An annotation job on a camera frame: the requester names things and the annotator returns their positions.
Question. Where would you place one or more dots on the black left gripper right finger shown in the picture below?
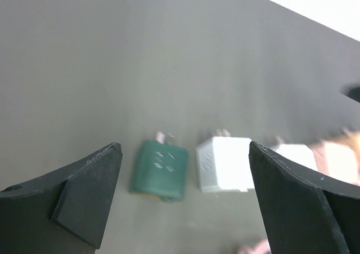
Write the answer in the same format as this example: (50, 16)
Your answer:
(303, 211)

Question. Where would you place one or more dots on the white cube plug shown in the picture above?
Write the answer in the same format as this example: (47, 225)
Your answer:
(298, 153)

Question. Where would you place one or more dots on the green cube plug adapter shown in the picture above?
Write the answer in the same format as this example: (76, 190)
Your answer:
(160, 170)

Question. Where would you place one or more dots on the light pink deer cube plug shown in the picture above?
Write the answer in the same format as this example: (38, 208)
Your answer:
(337, 161)

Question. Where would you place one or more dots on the white cube plug adapter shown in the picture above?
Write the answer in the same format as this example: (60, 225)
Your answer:
(223, 163)

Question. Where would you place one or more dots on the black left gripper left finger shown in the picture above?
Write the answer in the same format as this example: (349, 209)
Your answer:
(64, 211)

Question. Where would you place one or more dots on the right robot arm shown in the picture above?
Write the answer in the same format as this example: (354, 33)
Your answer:
(352, 92)

